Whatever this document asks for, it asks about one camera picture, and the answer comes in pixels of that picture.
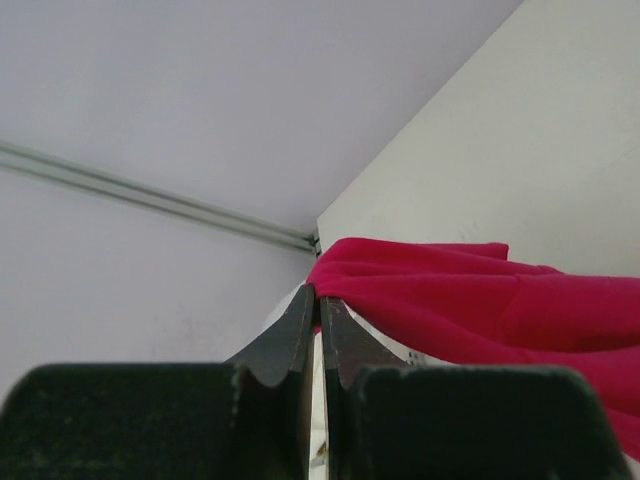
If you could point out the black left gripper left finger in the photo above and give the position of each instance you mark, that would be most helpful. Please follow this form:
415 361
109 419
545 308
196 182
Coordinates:
245 418

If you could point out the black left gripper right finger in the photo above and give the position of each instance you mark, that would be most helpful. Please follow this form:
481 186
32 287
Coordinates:
389 420

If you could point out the magenta t-shirt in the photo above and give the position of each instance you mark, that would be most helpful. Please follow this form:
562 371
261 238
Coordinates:
470 304

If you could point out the white plastic laundry basket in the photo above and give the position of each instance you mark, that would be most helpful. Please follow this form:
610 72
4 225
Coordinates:
408 355

